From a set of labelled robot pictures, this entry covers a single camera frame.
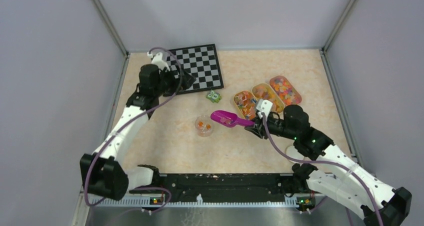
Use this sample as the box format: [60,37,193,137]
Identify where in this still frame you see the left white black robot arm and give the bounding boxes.
[79,64,196,205]

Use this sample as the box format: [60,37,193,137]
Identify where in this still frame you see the green owl toy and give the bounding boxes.
[206,90,222,103]

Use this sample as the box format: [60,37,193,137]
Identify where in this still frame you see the magenta plastic scoop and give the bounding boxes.
[210,110,255,128]

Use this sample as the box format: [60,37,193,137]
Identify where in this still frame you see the tray with yellow gummy candies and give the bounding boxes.
[251,83,285,114]

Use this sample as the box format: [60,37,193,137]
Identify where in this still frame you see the tray with mixed colourful candies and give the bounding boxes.
[269,75,302,106]

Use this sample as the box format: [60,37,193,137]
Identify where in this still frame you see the clear plastic cup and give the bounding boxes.
[194,115,214,137]

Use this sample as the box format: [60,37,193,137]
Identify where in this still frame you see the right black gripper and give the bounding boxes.
[245,111,298,140]

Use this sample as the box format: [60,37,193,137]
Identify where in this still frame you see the tray with orange wrapped candies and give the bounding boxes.
[233,90,257,120]

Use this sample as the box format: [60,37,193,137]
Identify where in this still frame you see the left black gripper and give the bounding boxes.
[153,62,196,97]

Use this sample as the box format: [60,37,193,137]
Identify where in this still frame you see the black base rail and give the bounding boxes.
[129,173,327,204]

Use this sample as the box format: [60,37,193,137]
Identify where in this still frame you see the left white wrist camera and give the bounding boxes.
[147,52,171,72]

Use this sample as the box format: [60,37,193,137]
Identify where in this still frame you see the white round lid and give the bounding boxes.
[285,145,305,160]

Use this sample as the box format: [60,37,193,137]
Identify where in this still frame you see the black white chessboard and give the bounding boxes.
[166,43,224,95]

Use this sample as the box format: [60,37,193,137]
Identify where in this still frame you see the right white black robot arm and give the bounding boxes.
[245,100,412,226]

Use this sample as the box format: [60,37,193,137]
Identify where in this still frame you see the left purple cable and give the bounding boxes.
[83,47,184,215]

